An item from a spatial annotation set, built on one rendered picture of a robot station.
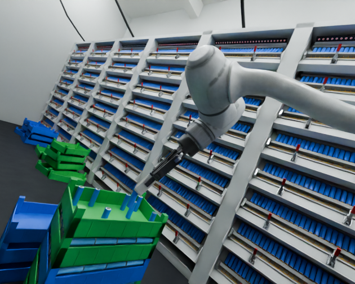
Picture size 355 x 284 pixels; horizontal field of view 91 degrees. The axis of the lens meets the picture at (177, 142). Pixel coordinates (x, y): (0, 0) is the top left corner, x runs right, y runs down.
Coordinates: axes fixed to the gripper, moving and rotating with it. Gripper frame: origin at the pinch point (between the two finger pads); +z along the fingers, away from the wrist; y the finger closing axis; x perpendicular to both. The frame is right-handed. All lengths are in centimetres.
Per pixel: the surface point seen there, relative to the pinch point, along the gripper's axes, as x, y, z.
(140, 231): -10.0, -0.4, 11.3
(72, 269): -2.6, -7.4, 27.6
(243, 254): -69, 30, -6
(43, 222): 13, 28, 50
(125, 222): -4.0, -3.6, 11.3
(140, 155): 5, 100, 8
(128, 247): -11.0, -1.2, 16.7
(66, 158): 50, 124, 64
